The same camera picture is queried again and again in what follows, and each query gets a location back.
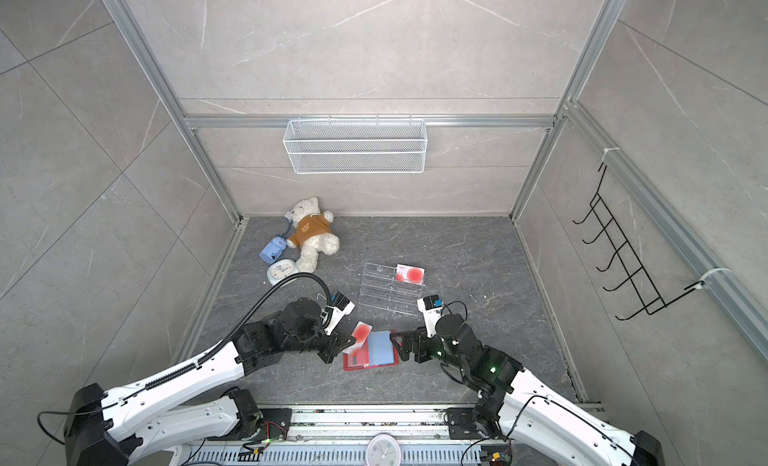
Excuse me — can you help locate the pink white credit card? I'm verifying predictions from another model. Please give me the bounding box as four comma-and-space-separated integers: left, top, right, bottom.
349, 321, 372, 351
395, 264, 425, 286

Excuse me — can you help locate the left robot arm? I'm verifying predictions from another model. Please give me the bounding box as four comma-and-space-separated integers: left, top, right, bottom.
64, 293, 355, 465

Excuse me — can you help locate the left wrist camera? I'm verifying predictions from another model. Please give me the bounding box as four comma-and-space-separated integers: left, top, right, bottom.
321, 292, 355, 336

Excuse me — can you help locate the blue small bottle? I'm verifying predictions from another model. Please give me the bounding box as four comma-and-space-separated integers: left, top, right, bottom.
259, 236, 287, 265

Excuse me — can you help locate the white wire mesh basket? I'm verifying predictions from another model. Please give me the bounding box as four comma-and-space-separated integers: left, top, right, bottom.
283, 119, 428, 175

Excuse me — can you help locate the clear acrylic card stand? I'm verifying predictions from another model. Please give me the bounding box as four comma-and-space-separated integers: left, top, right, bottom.
358, 262, 425, 316

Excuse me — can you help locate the red leather card holder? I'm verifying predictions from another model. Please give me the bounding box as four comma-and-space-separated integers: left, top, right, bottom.
343, 331, 399, 371

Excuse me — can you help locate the light blue alarm clock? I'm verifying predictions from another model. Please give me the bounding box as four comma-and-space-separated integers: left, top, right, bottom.
266, 259, 298, 286

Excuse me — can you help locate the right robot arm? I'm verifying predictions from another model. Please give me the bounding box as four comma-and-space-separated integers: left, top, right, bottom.
390, 314, 665, 465

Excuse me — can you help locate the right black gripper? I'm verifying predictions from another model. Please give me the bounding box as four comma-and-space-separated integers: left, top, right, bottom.
390, 323, 470, 376

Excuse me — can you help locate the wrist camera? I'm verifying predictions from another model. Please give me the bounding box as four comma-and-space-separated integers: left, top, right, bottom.
321, 292, 355, 336
417, 295, 444, 338

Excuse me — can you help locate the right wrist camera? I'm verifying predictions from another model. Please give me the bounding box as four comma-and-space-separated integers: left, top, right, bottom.
417, 295, 444, 338

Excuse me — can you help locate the black wire hook rack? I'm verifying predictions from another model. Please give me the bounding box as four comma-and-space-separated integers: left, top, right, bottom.
571, 163, 706, 322

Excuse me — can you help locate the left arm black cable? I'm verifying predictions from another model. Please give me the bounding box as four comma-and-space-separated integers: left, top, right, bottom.
37, 272, 332, 446

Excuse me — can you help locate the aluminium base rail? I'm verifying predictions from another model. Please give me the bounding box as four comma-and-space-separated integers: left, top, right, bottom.
113, 404, 601, 466

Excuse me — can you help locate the white round clock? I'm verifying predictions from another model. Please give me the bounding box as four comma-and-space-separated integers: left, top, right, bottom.
365, 433, 403, 466

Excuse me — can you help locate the white teddy bear orange shirt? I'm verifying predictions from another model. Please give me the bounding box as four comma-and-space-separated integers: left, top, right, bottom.
286, 197, 341, 273

